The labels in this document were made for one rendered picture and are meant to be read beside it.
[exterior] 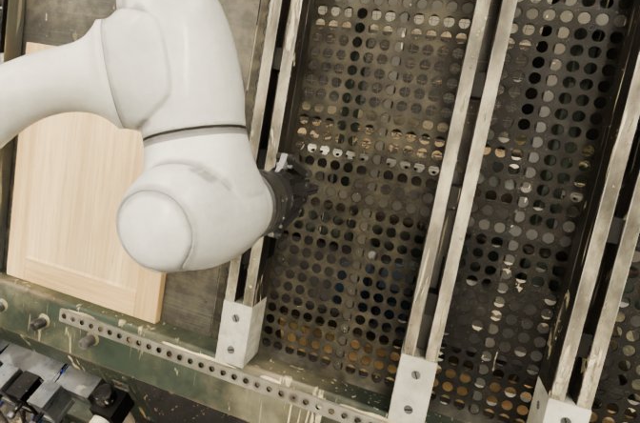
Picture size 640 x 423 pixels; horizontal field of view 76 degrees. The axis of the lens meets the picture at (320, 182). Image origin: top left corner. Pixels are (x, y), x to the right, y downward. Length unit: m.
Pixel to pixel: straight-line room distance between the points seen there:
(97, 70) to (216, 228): 0.17
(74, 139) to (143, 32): 0.71
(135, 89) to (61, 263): 0.81
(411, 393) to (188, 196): 0.58
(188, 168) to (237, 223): 0.06
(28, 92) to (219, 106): 0.16
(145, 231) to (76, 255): 0.77
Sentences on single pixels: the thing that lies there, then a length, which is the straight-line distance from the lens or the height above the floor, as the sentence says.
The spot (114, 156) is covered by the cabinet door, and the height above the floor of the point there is 1.18.
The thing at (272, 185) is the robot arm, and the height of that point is 1.40.
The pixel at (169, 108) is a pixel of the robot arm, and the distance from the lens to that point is 0.39.
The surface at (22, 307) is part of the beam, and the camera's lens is 1.23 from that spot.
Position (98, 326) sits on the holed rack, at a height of 0.89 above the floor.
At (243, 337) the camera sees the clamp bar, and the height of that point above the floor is 0.97.
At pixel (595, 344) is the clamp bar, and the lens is 0.79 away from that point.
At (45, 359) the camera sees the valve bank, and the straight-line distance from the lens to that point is 1.28.
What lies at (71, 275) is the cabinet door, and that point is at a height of 0.93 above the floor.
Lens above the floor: 1.69
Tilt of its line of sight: 38 degrees down
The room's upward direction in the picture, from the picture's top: straight up
